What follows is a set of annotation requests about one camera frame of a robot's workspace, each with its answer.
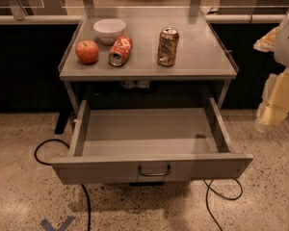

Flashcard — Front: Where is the black cable right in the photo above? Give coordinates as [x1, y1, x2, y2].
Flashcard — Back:
[202, 178, 244, 231]

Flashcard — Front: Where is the black drawer handle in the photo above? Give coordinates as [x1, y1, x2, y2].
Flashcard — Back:
[138, 165, 171, 177]

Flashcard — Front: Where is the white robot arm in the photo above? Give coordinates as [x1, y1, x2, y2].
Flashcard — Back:
[253, 12, 289, 133]

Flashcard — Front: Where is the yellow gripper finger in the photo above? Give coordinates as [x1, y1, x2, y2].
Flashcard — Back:
[255, 67, 289, 133]
[253, 28, 277, 52]

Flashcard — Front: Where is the black cable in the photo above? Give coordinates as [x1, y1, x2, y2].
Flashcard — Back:
[202, 178, 244, 231]
[34, 139, 92, 231]

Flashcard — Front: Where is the red apple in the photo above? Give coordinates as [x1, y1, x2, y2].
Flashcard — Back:
[75, 40, 99, 64]

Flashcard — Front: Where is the black cable left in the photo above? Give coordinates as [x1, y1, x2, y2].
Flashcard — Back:
[34, 139, 92, 231]

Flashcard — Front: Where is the grey cabinet table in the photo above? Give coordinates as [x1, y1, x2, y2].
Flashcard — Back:
[60, 7, 237, 131]

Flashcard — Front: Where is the white bowl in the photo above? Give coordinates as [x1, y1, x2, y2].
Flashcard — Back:
[93, 18, 126, 45]

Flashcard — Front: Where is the orange soda can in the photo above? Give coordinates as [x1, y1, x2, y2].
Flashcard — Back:
[157, 27, 179, 66]

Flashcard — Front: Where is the grey open top drawer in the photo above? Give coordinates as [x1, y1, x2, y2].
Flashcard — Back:
[51, 97, 253, 184]

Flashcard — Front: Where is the red soda can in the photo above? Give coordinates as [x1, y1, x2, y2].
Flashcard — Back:
[109, 36, 133, 66]

